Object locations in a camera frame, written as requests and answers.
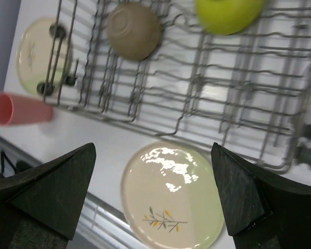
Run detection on black bowl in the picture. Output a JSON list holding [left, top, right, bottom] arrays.
[[106, 2, 161, 61]]

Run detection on grey wire dish rack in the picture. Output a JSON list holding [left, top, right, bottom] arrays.
[[37, 1, 311, 174]]

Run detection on pink cup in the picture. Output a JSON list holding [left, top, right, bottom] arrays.
[[0, 92, 53, 126]]

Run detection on large pink green plate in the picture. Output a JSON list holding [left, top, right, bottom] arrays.
[[120, 141, 224, 248]]

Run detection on lime green bowl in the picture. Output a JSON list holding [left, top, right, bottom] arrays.
[[194, 0, 265, 35]]

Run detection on small cream plate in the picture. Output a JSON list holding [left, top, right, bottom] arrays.
[[16, 17, 72, 95]]

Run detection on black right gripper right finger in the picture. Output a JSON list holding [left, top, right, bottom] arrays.
[[211, 143, 311, 248]]

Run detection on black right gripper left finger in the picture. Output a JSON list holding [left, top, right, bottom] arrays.
[[0, 143, 96, 248]]

